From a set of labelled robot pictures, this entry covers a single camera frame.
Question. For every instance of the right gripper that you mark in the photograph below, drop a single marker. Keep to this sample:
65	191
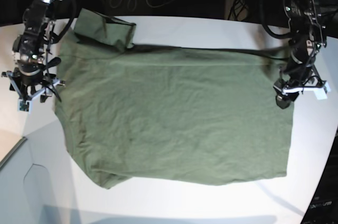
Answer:
41	85

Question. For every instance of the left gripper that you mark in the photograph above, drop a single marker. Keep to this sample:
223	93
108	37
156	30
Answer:
288	91

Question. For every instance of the olive green t-shirt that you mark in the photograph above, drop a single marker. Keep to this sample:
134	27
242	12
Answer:
204	116

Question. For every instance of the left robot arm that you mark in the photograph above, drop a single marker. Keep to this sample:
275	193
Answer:
306	37

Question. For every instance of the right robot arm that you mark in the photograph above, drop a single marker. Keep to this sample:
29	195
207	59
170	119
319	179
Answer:
31	49

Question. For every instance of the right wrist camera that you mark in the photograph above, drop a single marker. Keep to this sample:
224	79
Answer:
24	105

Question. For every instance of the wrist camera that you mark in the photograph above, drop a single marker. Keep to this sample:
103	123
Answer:
321	93
24	105

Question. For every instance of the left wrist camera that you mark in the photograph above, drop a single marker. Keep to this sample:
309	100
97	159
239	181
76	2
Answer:
321	93

